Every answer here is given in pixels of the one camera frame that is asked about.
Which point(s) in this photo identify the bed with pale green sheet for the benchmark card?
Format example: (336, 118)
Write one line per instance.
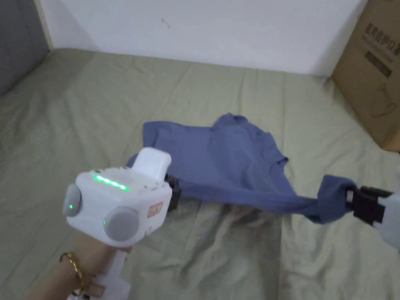
(78, 109)

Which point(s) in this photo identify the grey padded headboard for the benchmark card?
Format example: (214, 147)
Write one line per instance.
(18, 40)

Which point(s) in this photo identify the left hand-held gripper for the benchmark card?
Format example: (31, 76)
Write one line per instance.
(125, 200)

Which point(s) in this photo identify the blue shirt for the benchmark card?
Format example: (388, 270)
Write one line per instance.
(228, 156)

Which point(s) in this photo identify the person's left forearm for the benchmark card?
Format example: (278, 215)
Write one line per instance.
(56, 281)

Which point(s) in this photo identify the person's left hand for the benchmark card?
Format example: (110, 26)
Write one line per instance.
(90, 256)

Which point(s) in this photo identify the brown cardboard carton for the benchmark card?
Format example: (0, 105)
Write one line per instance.
(368, 62)

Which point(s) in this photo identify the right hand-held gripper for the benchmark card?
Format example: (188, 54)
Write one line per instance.
(370, 206)

